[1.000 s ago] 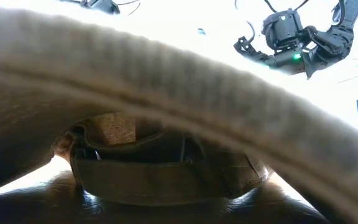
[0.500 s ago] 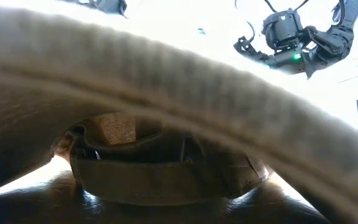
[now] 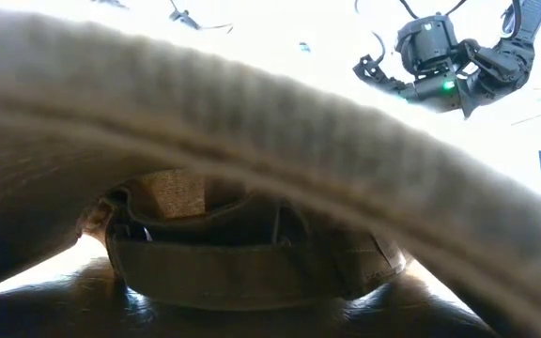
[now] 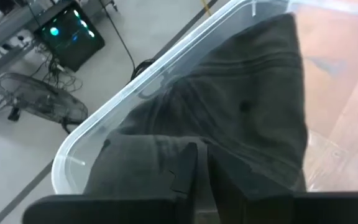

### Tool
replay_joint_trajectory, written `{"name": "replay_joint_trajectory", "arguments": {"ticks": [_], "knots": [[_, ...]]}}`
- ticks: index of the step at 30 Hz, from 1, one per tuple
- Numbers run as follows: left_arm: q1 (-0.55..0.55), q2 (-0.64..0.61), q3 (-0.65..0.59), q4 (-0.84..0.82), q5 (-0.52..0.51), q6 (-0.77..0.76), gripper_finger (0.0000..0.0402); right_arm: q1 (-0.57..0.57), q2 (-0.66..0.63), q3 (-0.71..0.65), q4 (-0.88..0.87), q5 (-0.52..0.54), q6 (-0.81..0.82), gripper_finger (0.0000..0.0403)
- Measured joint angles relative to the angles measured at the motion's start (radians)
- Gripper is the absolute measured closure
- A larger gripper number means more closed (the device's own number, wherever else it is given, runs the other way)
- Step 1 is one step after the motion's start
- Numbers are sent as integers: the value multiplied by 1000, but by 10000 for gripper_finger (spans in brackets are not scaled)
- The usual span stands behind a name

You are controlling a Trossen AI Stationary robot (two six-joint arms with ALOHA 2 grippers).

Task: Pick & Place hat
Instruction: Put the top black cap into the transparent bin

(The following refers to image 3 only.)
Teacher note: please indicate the beige cap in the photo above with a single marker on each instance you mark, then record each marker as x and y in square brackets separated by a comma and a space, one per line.
[251, 122]

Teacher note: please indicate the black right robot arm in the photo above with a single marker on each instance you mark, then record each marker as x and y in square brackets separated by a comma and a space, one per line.
[428, 42]

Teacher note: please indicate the small blue object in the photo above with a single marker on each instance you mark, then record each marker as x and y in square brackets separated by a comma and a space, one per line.
[304, 47]

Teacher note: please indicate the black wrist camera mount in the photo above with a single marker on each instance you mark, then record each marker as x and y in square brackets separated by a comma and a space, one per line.
[371, 70]

